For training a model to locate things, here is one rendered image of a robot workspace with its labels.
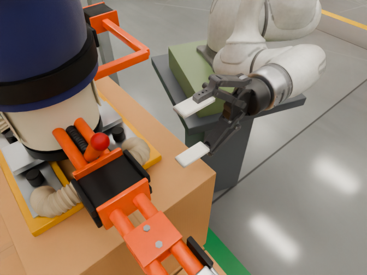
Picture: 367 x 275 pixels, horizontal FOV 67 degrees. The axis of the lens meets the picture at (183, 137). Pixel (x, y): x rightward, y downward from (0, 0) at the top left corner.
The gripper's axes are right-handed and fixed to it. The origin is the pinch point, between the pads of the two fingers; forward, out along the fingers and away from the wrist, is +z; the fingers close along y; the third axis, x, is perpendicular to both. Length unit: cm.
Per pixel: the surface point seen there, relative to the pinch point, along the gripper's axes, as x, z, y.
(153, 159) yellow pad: 6.8, 3.0, 10.9
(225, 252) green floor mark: 0, -28, 108
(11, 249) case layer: 34, 44, 53
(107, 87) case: 39.2, -2.8, 13.5
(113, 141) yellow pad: 16.4, 7.5, 10.3
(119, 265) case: -4.1, 20.0, 21.4
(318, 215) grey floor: -18, -83, 108
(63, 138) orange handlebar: 12.1, 17.4, -1.4
